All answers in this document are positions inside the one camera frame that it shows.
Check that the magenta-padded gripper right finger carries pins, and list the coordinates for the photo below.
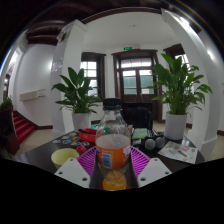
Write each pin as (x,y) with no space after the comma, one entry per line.
(155,170)

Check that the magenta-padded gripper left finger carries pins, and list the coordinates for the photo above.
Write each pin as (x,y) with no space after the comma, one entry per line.
(71,171)

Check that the clear orange drink bottle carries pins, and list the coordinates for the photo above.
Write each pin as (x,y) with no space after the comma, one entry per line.
(113,150)

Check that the pale yellow cup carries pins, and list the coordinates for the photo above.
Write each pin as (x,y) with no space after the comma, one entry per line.
(63,156)

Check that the small red ball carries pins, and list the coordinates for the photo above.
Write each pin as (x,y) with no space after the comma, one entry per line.
(81,149)

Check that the grey microphone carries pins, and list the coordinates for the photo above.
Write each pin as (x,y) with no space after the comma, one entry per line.
(150,144)
(160,142)

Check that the printed paper leaflet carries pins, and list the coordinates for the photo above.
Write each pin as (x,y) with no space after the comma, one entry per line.
(178,152)

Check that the red box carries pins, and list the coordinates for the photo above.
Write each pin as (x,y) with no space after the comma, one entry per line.
(87,136)

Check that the green box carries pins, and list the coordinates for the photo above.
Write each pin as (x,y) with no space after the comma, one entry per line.
(140,133)

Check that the red carpeted staircase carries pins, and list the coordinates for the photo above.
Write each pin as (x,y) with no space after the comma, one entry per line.
(23,126)

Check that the green plant in white pot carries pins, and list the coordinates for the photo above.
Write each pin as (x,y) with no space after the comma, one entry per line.
(78,96)
(180,90)

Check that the dark wooden glazed door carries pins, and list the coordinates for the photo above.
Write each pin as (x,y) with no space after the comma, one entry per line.
(135,83)

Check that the small green stairside plant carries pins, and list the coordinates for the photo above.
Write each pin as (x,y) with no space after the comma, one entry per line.
(6,103)

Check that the dark wood-framed window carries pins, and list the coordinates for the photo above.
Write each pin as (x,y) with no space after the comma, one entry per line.
(90,68)
(181,53)

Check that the green exit sign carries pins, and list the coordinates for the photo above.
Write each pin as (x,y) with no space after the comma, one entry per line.
(127,48)

